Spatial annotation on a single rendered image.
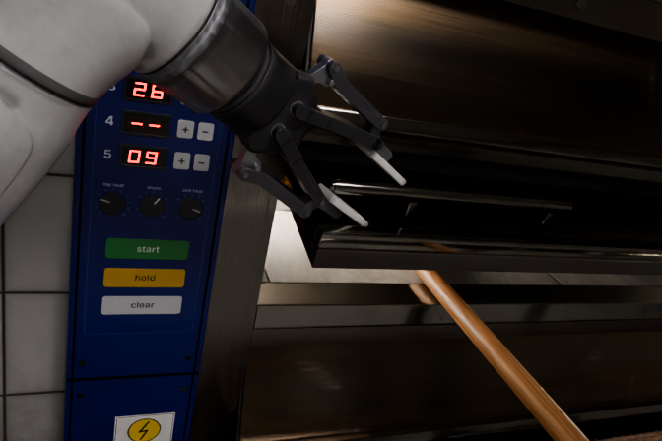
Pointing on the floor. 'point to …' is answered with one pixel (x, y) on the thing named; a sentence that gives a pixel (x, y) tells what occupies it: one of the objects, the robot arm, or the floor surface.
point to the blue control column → (144, 346)
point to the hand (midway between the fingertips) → (364, 186)
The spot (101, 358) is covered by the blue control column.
